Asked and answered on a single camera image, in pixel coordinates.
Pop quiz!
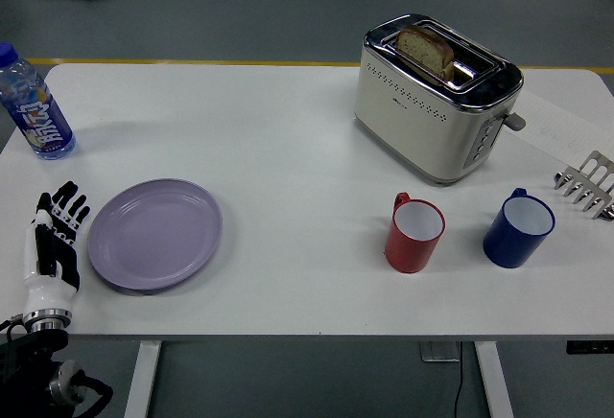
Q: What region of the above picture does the black hanging cable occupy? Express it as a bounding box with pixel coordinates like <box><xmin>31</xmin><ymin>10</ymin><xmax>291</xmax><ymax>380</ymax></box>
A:
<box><xmin>452</xmin><ymin>341</ymin><xmax>467</xmax><ymax>418</ymax></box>

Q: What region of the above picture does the white paper sheet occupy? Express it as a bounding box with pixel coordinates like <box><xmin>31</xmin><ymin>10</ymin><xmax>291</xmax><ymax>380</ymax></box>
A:
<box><xmin>498</xmin><ymin>87</ymin><xmax>614</xmax><ymax>174</ymax></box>

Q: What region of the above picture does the black table control panel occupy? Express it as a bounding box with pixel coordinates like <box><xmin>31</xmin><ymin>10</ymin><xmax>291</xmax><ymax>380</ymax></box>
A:
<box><xmin>565</xmin><ymin>339</ymin><xmax>614</xmax><ymax>356</ymax></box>

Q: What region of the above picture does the blue mug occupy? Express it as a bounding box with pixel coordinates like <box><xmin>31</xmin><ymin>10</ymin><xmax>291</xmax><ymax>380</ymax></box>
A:
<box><xmin>482</xmin><ymin>187</ymin><xmax>556</xmax><ymax>269</ymax></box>

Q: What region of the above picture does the grey metal table bracket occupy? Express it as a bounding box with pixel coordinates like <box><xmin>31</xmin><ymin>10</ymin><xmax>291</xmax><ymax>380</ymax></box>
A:
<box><xmin>419</xmin><ymin>341</ymin><xmax>462</xmax><ymax>363</ymax></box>

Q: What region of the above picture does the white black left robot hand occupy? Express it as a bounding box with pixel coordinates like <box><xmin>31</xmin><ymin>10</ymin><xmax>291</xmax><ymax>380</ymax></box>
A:
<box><xmin>21</xmin><ymin>180</ymin><xmax>92</xmax><ymax>316</ymax></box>

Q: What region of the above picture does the red mug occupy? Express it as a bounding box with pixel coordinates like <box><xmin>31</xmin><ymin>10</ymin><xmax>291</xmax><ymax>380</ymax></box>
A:
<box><xmin>384</xmin><ymin>191</ymin><xmax>446</xmax><ymax>274</ymax></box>

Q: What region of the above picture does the silver metal toast rack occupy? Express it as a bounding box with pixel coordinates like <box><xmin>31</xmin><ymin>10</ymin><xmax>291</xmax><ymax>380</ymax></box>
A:
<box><xmin>552</xmin><ymin>150</ymin><xmax>614</xmax><ymax>221</ymax></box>

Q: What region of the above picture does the brown bread slice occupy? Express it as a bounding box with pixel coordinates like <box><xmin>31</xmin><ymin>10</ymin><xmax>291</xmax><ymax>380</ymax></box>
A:
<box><xmin>394</xmin><ymin>24</ymin><xmax>456</xmax><ymax>81</ymax></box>

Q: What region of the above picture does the blue labelled drink bottle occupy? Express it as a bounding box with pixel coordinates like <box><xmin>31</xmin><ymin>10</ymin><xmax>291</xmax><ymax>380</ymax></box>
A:
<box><xmin>0</xmin><ymin>41</ymin><xmax>77</xmax><ymax>161</ymax></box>

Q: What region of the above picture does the white table leg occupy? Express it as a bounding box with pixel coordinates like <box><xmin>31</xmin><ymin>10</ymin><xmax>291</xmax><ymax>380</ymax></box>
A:
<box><xmin>474</xmin><ymin>340</ymin><xmax>515</xmax><ymax>418</ymax></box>
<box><xmin>122</xmin><ymin>340</ymin><xmax>163</xmax><ymax>418</ymax></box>

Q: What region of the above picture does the cream chrome toaster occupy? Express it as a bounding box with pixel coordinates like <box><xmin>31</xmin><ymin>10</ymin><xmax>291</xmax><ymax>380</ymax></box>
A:
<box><xmin>353</xmin><ymin>13</ymin><xmax>527</xmax><ymax>187</ymax></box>

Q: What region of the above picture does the purple round plate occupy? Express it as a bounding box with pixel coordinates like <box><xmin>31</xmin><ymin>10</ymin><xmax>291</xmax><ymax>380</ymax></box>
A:
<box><xmin>86</xmin><ymin>177</ymin><xmax>224</xmax><ymax>293</ymax></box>

